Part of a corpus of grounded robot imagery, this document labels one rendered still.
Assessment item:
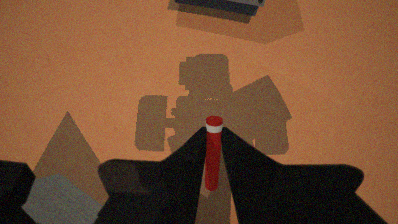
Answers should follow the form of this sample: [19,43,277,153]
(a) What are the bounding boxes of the grey square panel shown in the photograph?
[174,0,266,17]

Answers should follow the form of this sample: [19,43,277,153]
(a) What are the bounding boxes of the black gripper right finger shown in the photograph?
[221,127,364,224]

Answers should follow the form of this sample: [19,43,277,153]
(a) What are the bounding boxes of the dark red peg with white band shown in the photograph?
[205,116,223,191]

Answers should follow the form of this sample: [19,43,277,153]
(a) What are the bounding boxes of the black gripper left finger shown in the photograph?
[97,127,207,224]

